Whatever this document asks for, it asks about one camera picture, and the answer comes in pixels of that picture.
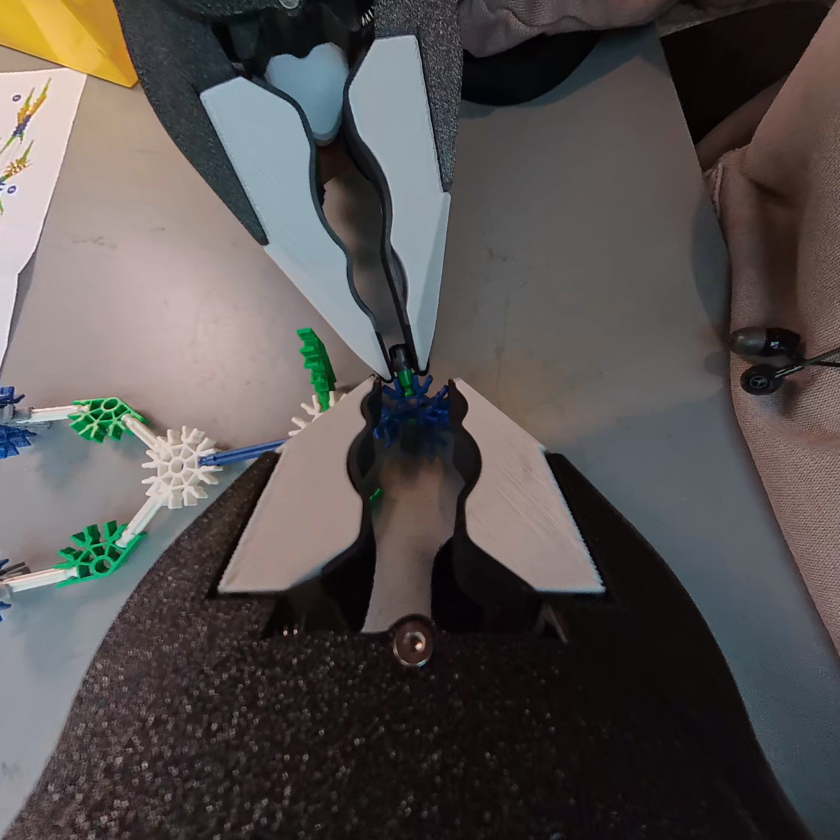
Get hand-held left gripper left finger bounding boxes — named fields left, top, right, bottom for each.
left=217, top=381, right=388, bottom=631

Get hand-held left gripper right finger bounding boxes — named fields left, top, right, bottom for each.
left=440, top=381, right=607, bottom=631

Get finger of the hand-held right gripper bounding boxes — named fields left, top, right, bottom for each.
left=197, top=70, right=397, bottom=378
left=346, top=33, right=454, bottom=368

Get colourful rod connector toy model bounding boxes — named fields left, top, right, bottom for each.
left=0, top=329, right=455, bottom=620

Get person's right forearm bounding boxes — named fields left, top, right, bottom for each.
left=457, top=0, right=736, bottom=60

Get yellow plastic bin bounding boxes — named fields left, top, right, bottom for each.
left=0, top=0, right=140, bottom=89

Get white building instruction sheet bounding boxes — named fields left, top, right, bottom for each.
left=0, top=69, right=88, bottom=371

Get person's beige printed hoodie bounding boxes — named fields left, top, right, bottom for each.
left=696, top=0, right=840, bottom=657

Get black earphones with cable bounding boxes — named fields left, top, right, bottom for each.
left=730, top=325, right=840, bottom=399

